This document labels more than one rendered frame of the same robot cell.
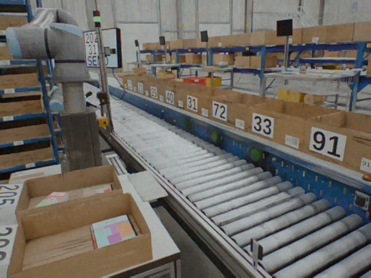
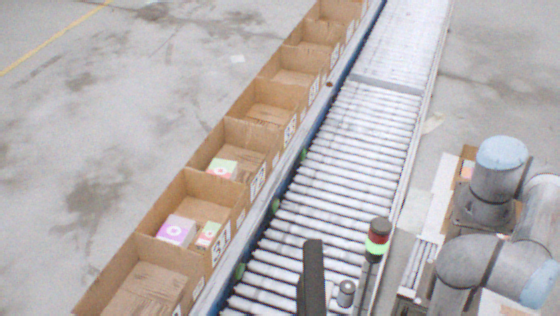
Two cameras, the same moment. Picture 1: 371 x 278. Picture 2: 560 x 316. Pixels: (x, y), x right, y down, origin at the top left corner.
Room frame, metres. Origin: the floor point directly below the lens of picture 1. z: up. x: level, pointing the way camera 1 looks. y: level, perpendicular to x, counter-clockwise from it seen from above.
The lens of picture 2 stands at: (2.90, 1.00, 2.50)
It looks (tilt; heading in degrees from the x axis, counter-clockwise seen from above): 40 degrees down; 225
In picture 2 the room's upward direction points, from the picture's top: 3 degrees clockwise
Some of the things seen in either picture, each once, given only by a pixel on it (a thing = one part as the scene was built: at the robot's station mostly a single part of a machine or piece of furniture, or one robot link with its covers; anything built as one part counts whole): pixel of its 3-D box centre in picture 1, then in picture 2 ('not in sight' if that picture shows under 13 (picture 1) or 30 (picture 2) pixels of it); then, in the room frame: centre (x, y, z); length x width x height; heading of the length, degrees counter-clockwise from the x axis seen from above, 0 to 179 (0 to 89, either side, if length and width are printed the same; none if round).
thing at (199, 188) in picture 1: (223, 182); (349, 175); (1.26, -0.20, 0.72); 0.52 x 0.05 x 0.05; 118
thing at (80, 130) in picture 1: (81, 138); (460, 265); (1.49, 0.57, 0.91); 0.26 x 0.26 x 0.33; 24
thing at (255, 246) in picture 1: (256, 257); not in sight; (0.67, -0.20, 0.78); 0.05 x 0.01 x 0.11; 28
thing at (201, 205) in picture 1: (240, 193); (355, 160); (1.14, -0.26, 0.72); 0.52 x 0.05 x 0.05; 118
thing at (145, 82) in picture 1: (154, 87); not in sight; (3.20, 0.30, 0.96); 0.39 x 0.29 x 0.17; 27
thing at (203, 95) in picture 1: (212, 102); (194, 221); (2.16, -0.24, 0.96); 0.39 x 0.29 x 0.17; 28
